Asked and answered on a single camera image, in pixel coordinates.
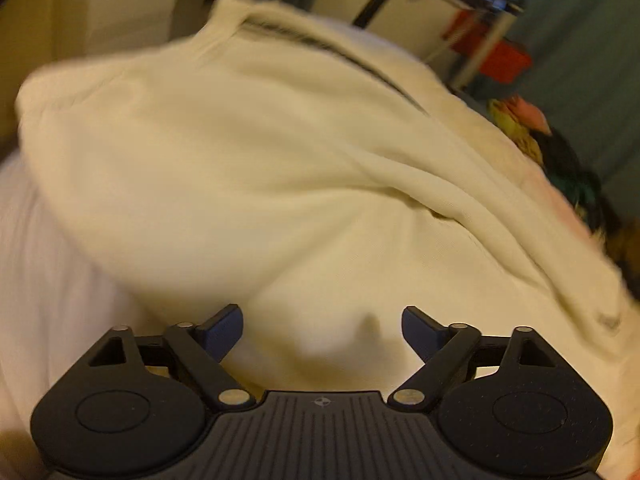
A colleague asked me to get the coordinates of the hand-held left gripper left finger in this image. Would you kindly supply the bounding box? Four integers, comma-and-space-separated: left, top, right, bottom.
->
87, 304, 256, 411

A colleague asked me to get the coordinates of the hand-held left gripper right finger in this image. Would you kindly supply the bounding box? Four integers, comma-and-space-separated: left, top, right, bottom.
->
387, 305, 556, 411

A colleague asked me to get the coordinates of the cream white garment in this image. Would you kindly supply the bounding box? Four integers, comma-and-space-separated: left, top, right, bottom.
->
15, 0, 640, 480

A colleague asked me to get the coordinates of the pile of mixed clothes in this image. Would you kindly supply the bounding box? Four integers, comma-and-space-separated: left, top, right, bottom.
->
487, 95, 640, 273

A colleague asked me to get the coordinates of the white bed sheet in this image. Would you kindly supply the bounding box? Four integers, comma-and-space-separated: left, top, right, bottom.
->
0, 152, 131, 480

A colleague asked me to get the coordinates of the red fabric bag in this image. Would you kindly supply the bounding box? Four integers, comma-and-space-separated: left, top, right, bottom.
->
440, 7, 533, 86

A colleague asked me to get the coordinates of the garment steamer stand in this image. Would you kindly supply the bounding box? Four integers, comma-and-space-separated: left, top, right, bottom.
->
452, 0, 521, 92

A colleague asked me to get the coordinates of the wide teal curtain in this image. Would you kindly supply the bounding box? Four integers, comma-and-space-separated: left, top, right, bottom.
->
470, 0, 640, 221

